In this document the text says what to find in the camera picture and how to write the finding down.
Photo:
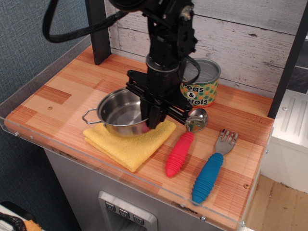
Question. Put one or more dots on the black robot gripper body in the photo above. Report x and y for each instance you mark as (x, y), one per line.
(162, 88)

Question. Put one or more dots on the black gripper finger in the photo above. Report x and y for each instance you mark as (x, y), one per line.
(155, 116)
(145, 107)

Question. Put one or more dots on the small stainless steel pot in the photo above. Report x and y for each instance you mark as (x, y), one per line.
(120, 114)

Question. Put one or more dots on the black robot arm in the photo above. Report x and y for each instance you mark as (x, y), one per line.
(172, 40)

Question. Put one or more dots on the folded yellow cloth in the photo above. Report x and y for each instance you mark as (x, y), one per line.
(132, 152)

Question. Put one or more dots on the peas and carrots can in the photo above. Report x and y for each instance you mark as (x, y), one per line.
(202, 92)

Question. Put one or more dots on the grey toy fridge cabinet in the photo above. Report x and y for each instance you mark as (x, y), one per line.
(81, 185)

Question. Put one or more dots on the silver dispenser button panel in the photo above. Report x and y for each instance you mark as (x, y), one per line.
(120, 215)

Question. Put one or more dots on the white plastic appliance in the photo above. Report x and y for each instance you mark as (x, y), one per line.
(286, 156)

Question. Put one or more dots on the spoon with red handle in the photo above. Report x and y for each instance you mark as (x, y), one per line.
(194, 123)

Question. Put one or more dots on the black left frame post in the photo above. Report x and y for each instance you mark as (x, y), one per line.
(100, 39)

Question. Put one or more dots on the black frame post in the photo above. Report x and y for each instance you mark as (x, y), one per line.
(290, 64)
(100, 39)

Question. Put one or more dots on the fork with blue handle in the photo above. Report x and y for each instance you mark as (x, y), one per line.
(207, 177)

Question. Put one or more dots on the black right frame post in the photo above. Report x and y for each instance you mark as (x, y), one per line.
(290, 64)

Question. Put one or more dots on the clear acrylic guard rail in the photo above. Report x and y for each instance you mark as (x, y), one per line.
(48, 112)

